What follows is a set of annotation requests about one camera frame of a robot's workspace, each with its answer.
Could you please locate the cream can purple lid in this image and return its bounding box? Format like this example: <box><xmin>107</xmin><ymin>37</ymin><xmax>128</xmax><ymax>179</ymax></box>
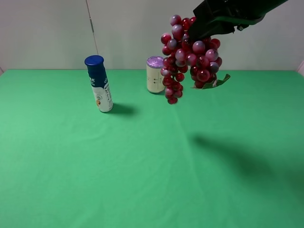
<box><xmin>146</xmin><ymin>56</ymin><xmax>165</xmax><ymax>94</ymax></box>

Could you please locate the red plastic grape bunch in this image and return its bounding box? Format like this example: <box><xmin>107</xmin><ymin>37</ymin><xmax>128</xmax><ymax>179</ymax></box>
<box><xmin>161</xmin><ymin>15</ymin><xmax>230</xmax><ymax>105</ymax></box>

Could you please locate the blue capped white bottle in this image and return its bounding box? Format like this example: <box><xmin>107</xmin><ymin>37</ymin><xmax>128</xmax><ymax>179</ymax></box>
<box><xmin>85</xmin><ymin>55</ymin><xmax>113</xmax><ymax>113</ymax></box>

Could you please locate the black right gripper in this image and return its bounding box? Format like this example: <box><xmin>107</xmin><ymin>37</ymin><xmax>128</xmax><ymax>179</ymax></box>
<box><xmin>188</xmin><ymin>0</ymin><xmax>285</xmax><ymax>40</ymax></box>

